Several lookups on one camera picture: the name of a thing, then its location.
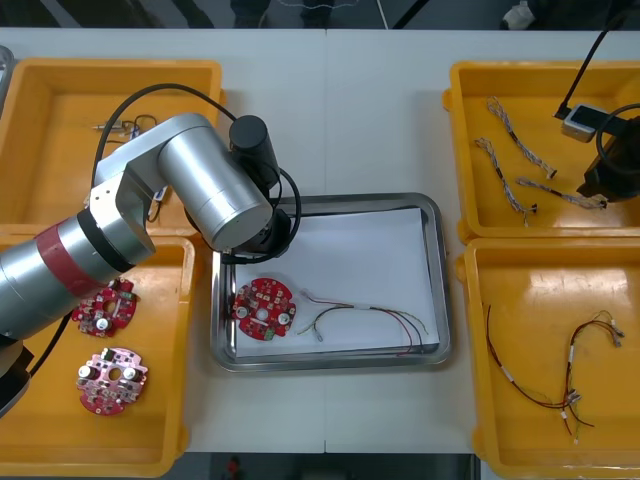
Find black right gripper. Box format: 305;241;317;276
577;115;640;204

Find yellow-orange plastic bin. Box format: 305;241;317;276
0;57;225;237
455;237;640;480
0;234;201;480
442;59;640;245

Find steel tray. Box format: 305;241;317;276
209;192;451;374

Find white paper sheet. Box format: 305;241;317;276
231;207;442;360

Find round red circuit board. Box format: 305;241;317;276
233;277;300;344
75;346;152;417
71;279;141;339

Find blue label metal solenoid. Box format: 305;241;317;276
147;186;170;222

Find grey metal object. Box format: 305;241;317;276
0;44;15;106

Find blue-white twisted wire harness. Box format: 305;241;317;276
485;95;559;181
514;175;609;211
474;136;539;227

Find red black wire harness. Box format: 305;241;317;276
484;303;584;409
557;309;627;445

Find red green-yellow wire harness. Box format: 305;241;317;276
296;288;432;359

